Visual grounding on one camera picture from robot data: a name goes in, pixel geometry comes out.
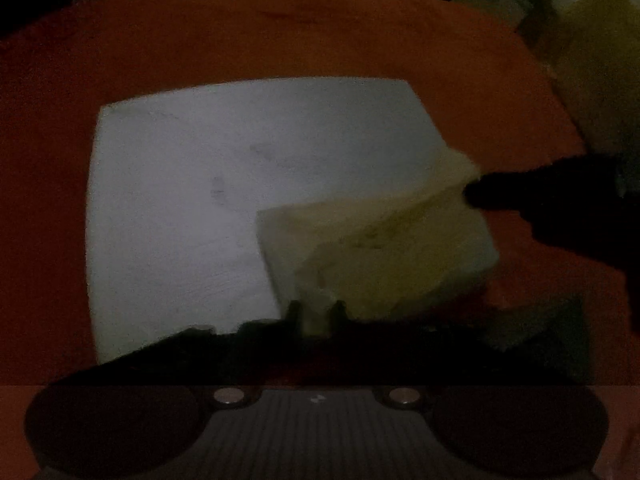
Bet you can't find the red cloth table cover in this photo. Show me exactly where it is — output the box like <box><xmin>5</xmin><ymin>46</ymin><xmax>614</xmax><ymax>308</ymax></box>
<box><xmin>0</xmin><ymin>0</ymin><xmax>640</xmax><ymax>480</ymax></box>

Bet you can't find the white paper sheet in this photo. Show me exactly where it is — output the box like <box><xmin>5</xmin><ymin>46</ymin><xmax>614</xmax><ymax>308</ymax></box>
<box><xmin>86</xmin><ymin>77</ymin><xmax>446</xmax><ymax>362</ymax></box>

